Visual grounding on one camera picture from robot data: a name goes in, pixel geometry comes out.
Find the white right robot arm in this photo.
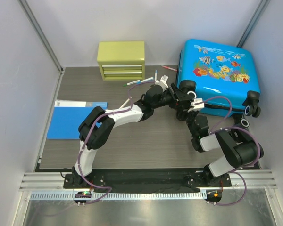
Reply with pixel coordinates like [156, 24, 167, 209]
[176, 107, 264, 186]

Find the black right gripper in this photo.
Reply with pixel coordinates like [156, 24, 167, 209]
[176, 104, 199, 137]

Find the yellow-green drawer organizer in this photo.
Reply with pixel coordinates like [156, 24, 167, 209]
[97, 41, 145, 81]

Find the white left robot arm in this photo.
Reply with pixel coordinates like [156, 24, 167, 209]
[72, 81, 196, 188]

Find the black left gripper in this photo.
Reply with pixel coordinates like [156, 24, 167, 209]
[152, 83, 193, 110]

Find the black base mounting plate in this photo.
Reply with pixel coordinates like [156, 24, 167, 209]
[63, 167, 232, 190]

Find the blue white box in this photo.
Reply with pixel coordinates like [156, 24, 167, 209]
[47, 99, 108, 140]

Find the marker pen red cap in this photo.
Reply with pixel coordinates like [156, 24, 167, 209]
[161, 65, 177, 72]

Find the slotted cable duct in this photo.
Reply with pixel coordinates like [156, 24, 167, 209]
[30, 190, 207, 202]

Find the aluminium corner post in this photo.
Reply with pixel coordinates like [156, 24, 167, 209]
[236, 0, 271, 48]
[18, 0, 63, 74]

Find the aluminium right corner post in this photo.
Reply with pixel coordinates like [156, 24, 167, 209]
[236, 0, 271, 48]

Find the blue suitcase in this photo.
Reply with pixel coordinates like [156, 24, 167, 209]
[175, 39, 261, 118]

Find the marker pen blue cap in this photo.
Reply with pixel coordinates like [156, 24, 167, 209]
[139, 77, 154, 83]

